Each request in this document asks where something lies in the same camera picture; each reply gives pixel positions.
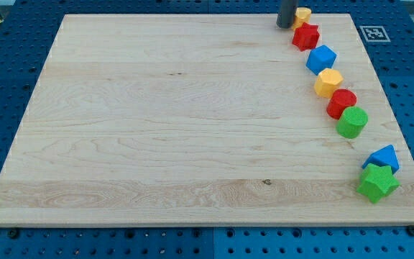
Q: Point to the black bolt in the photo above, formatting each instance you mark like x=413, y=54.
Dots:
x=13, y=233
x=410, y=230

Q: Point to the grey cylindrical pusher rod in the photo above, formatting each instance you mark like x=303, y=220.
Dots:
x=285, y=16

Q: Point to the black bolt front right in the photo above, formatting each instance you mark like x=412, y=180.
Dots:
x=410, y=230

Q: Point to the light wooden board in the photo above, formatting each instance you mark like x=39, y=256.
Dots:
x=158, y=120

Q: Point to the blue cube block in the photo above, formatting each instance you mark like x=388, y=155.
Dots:
x=320, y=58

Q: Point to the white fiducial marker tag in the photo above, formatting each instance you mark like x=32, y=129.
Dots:
x=374, y=33

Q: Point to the blue triangle block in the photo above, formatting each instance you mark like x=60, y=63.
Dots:
x=382, y=157

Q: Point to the yellow hexagon block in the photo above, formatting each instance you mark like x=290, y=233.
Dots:
x=328, y=80

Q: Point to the red star block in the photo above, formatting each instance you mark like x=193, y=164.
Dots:
x=306, y=36

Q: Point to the black bolt front left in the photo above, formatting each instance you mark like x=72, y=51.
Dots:
x=13, y=233

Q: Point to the green star block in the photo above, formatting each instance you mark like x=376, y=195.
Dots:
x=377, y=182

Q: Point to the red cylinder block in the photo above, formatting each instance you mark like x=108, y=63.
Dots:
x=340, y=100

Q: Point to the yellow block behind rod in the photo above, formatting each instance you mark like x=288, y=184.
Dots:
x=302, y=15

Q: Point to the green cylinder block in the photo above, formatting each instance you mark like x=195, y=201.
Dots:
x=352, y=122

